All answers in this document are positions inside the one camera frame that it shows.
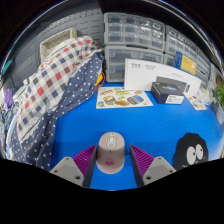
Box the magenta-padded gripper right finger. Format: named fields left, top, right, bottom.
left=129, top=144, right=177, bottom=189

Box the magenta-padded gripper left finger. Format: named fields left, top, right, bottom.
left=49, top=144, right=99, bottom=189

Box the pink beige computer mouse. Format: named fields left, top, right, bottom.
left=95, top=131, right=126, bottom=175

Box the black fuzzy-shaped eyed mouse pad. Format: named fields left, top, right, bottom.
left=172, top=132, right=210, bottom=172

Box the small sticker sheet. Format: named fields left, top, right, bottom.
left=186, top=94, right=208, bottom=111

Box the small dark blue box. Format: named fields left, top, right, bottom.
left=150, top=75, right=188, bottom=105

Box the large food sticker sheet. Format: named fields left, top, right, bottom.
left=95, top=86, right=154, bottom=110

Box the navy polka dot cloth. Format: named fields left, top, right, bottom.
left=5, top=52, right=105, bottom=172

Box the clear plastic bag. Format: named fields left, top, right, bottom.
left=196, top=88, right=214, bottom=106

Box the red blue checkered cloth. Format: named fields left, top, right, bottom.
left=16, top=35, right=104, bottom=143

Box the purple object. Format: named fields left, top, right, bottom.
left=3, top=88, right=14, bottom=109

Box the yellow object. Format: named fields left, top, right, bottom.
left=95, top=71, right=106, bottom=91

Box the long white keyboard box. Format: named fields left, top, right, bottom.
left=123, top=58, right=202, bottom=98

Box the green leafy plant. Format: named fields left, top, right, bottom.
left=212, top=83, right=224, bottom=111

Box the yellow and blue box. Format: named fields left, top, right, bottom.
left=173, top=50, right=198, bottom=76

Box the grey tall drawer cabinet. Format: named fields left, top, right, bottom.
left=196, top=49, right=213, bottom=88

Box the teal bin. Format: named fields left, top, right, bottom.
left=1, top=59, right=14, bottom=76

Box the white woven basket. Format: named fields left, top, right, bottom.
left=39, top=27, right=78, bottom=61

